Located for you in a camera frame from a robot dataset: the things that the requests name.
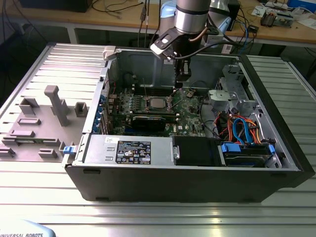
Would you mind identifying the metal socket cover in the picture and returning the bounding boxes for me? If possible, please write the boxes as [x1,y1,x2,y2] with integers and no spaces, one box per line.
[167,86,186,111]

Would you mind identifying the silver CPU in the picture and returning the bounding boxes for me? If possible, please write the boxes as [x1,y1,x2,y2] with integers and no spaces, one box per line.
[149,97,169,109]

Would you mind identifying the black RAM slot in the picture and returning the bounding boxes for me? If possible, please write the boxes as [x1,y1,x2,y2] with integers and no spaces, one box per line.
[128,110,180,119]

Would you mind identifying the CPU socket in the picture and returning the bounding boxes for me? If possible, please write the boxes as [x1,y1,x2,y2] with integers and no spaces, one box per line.
[144,95,174,112]

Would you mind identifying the silver metal drive cage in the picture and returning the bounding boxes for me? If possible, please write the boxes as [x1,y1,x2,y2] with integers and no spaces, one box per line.
[206,64,264,117]

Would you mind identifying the tall black box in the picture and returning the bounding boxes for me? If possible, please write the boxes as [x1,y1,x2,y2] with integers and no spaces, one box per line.
[228,0,241,32]

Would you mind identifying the green motherboard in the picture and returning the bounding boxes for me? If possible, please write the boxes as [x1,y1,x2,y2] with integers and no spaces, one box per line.
[112,86,208,138]

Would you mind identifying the wooden desk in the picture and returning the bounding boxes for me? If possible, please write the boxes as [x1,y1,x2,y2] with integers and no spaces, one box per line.
[0,0,316,48]

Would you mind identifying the white paper sheet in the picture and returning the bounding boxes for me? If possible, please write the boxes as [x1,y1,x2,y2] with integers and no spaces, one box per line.
[252,6,267,17]

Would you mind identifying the black graphics card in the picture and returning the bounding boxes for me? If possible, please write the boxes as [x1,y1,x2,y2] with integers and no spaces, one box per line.
[126,114,167,132]

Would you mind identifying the metal heat sink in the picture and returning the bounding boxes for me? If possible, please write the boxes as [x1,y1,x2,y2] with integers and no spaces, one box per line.
[260,11,278,28]

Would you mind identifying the grey electronic device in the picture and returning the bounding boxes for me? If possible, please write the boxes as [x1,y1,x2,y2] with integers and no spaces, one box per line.
[276,11,295,28]

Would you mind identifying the blue card retention tabs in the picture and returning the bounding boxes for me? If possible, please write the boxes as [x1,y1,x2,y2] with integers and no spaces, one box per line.
[92,95,106,135]

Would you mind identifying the hard disk in blue carrier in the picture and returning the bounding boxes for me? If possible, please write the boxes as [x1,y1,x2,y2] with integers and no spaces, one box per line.
[221,142,276,168]

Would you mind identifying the silver power supply unit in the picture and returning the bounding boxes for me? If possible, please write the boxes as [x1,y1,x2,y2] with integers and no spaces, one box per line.
[82,134,173,166]

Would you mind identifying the black PC case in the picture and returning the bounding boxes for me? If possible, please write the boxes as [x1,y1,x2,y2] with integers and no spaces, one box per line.
[61,45,316,203]

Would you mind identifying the black monitor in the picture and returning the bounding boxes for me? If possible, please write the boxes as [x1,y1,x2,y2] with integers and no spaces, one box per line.
[19,0,90,13]

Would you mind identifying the grey parts rack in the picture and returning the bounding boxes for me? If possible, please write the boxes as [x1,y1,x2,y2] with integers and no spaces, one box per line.
[0,85,91,162]

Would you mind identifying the green RAM stick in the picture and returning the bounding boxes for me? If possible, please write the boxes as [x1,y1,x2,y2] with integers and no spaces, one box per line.
[14,139,44,145]

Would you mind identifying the pale blue teach pendant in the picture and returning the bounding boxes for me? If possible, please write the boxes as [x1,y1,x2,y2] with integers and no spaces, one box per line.
[0,219,57,237]

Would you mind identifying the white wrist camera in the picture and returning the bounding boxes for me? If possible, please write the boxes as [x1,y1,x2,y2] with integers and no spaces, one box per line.
[150,27,183,60]

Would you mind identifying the blue cable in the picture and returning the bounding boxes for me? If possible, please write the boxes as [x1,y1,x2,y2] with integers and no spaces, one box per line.
[242,23,250,53]

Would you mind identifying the black wire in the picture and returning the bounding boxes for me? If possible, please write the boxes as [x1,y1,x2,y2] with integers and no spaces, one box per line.
[199,95,219,139]

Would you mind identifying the red orange wire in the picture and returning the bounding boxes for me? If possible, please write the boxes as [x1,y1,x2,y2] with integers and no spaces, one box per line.
[216,111,235,143]

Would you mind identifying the blue wire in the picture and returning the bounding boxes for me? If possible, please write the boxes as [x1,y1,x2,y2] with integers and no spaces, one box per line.
[232,118,255,145]

